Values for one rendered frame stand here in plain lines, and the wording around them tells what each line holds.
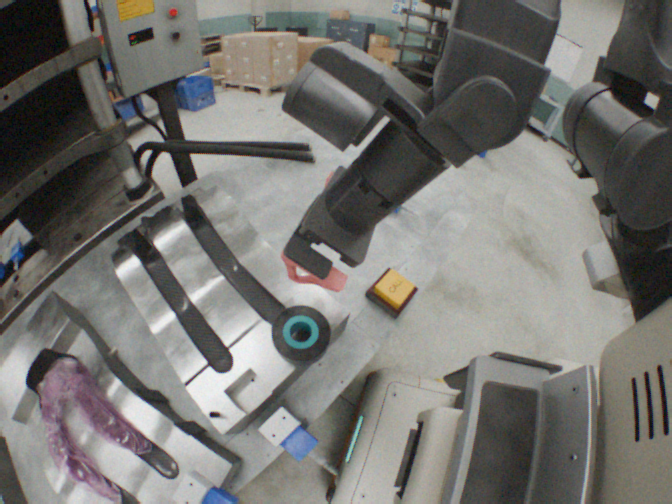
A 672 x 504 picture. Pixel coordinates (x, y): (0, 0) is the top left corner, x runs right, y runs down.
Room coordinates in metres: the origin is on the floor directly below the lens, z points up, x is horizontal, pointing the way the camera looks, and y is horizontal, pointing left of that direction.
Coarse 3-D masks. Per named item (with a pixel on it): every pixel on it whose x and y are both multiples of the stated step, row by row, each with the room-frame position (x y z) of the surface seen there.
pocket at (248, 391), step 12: (252, 372) 0.05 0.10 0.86; (240, 384) 0.03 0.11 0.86; (252, 384) 0.03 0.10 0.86; (264, 384) 0.04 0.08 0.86; (228, 396) 0.00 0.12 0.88; (240, 396) 0.01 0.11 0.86; (252, 396) 0.01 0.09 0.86; (264, 396) 0.02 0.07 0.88; (240, 408) -0.01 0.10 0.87; (252, 408) 0.00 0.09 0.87
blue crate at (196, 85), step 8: (184, 80) 3.55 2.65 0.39; (192, 80) 3.68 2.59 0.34; (200, 80) 3.58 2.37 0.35; (208, 80) 3.37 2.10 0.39; (176, 88) 3.27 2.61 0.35; (184, 88) 3.15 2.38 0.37; (192, 88) 3.12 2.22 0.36; (200, 88) 3.23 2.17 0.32; (208, 88) 3.35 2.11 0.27; (184, 96) 3.20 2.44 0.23; (192, 96) 3.09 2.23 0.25
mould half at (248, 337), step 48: (192, 192) 0.42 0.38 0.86; (192, 240) 0.23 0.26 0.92; (240, 240) 0.27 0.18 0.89; (144, 288) 0.13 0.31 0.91; (192, 288) 0.16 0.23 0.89; (288, 288) 0.19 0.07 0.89; (240, 336) 0.10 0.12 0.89; (336, 336) 0.14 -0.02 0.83; (192, 384) 0.01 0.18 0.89; (288, 384) 0.05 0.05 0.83
